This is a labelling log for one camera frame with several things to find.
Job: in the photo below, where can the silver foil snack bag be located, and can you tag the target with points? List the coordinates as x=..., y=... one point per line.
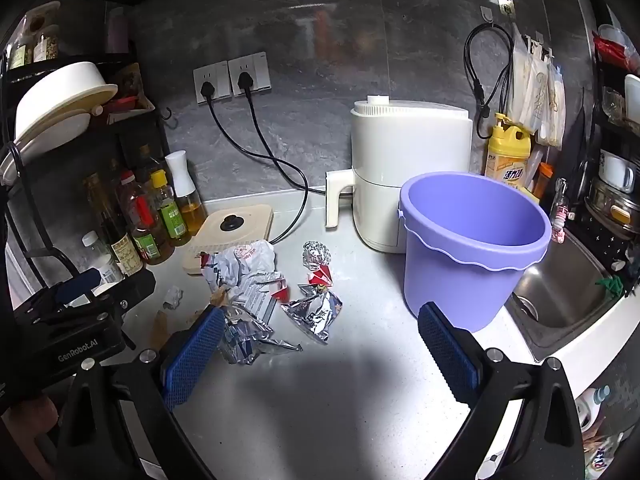
x=315, y=312

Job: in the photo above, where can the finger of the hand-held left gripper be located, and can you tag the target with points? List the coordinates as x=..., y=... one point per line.
x=132, y=290
x=75, y=285

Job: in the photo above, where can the white air fryer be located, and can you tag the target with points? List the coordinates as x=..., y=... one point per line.
x=400, y=150

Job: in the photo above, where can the orange cap bottle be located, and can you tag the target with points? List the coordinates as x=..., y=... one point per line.
x=544, y=177

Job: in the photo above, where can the person's left hand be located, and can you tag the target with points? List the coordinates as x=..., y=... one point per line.
x=30, y=412

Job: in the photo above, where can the red cap vinegar bottle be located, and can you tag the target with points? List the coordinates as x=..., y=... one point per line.
x=145, y=240

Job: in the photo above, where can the small glass bottle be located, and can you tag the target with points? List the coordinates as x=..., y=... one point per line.
x=560, y=207

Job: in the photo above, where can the clear bottle dull cap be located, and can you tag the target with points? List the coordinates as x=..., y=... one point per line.
x=146, y=157

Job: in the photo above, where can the foil ball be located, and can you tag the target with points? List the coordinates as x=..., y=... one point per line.
x=315, y=255

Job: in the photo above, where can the steel pot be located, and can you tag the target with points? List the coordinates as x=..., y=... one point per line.
x=610, y=207

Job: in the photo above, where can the brown cardboard box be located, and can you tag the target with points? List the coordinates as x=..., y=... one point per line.
x=132, y=85

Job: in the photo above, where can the small white paper ball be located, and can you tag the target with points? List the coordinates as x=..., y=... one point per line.
x=172, y=297

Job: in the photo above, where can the dark soy sauce bottle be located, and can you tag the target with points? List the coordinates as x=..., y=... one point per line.
x=125, y=255

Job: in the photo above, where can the black rack hook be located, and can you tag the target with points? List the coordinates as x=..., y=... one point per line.
x=170, y=116

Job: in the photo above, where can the silver wrapper with red corner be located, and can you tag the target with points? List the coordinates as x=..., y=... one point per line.
x=260, y=297

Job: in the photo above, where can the hanging plastic bag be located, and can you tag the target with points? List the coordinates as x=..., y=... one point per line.
x=525, y=90
x=555, y=105

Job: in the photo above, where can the beige plate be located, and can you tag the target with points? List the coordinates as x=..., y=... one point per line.
x=97, y=95

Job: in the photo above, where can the white plate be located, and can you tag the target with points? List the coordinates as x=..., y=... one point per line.
x=55, y=132

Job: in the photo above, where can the white bowl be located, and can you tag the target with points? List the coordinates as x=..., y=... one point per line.
x=55, y=85

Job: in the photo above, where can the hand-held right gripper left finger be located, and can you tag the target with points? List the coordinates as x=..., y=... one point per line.
x=192, y=355

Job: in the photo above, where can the silver foil wrapper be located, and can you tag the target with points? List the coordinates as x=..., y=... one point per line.
x=247, y=335

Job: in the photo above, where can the white mug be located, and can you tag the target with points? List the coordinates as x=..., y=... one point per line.
x=617, y=170

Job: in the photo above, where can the steel sink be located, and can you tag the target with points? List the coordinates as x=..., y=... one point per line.
x=560, y=285

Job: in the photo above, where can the oil sprayer bottle white top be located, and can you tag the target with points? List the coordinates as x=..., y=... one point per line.
x=187, y=210

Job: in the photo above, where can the green scrubber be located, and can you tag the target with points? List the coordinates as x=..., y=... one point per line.
x=612, y=286

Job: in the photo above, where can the purple plastic bucket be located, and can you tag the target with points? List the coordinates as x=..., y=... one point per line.
x=450, y=280

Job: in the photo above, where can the beige induction cooker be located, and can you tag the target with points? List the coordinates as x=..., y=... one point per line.
x=245, y=220

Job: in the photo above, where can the small white capped bottle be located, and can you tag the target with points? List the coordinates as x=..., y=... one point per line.
x=107, y=267

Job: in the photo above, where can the yellow detergent bottle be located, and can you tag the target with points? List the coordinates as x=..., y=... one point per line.
x=505, y=160

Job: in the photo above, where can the spice jar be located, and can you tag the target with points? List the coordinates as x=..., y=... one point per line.
x=47, y=45
x=20, y=52

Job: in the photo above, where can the black dish rack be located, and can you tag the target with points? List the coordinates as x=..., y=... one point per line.
x=145, y=125

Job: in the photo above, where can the wall hook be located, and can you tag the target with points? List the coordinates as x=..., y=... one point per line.
x=485, y=12
x=506, y=5

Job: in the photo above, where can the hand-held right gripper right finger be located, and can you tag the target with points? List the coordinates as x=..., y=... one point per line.
x=450, y=355

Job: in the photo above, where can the white wall socket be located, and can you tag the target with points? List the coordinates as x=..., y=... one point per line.
x=220, y=75
x=257, y=67

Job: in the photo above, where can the black storage shelf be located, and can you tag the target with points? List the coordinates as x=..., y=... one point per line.
x=595, y=130

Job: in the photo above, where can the yellow cap green label bottle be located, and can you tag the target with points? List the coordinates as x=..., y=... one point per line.
x=172, y=217

